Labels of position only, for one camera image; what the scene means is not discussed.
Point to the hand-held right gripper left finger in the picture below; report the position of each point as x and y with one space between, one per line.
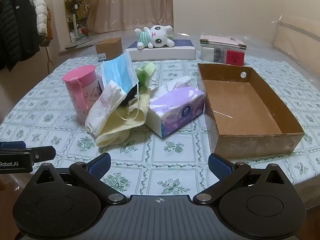
98 166

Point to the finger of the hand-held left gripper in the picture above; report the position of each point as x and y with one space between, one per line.
42 153
12 145

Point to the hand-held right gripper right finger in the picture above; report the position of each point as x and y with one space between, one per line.
220 166

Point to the pale yellow towel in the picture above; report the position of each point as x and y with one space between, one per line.
120 127

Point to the white padded cloth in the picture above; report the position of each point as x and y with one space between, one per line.
105 105

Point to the blue face mask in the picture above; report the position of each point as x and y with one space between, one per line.
117 72

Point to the light green cloth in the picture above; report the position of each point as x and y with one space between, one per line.
145 71

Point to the pink lidded cup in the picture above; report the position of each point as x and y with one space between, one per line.
80 97

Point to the purple tissue pack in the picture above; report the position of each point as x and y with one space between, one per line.
175 110

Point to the gold clothes rack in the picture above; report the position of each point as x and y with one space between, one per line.
50 57

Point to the red book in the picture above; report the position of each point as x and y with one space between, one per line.
235 58

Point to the grey book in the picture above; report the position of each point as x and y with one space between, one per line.
220 55

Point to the white book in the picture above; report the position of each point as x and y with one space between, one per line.
207 54

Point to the black puffer jacket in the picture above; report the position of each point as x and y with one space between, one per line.
6 30
25 30

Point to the small closed cardboard box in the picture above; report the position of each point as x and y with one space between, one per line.
110 50

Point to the green spine book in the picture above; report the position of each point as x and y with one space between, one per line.
225 46

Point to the brown jacket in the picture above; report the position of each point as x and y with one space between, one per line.
49 25

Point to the white flat box blue top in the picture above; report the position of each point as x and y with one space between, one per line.
162 53

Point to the pink cover book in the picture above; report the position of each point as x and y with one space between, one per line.
222 39

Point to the white puffer jacket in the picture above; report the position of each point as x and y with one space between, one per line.
40 12

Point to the white rabbit plush toy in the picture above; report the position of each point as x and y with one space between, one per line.
157 36

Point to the plastic wrapped beige panel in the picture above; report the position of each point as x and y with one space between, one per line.
300 35

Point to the wooden bookshelf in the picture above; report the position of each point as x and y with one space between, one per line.
72 0

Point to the standing fan yellow cover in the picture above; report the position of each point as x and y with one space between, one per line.
93 5

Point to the beige curtain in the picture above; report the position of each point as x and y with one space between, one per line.
135 2

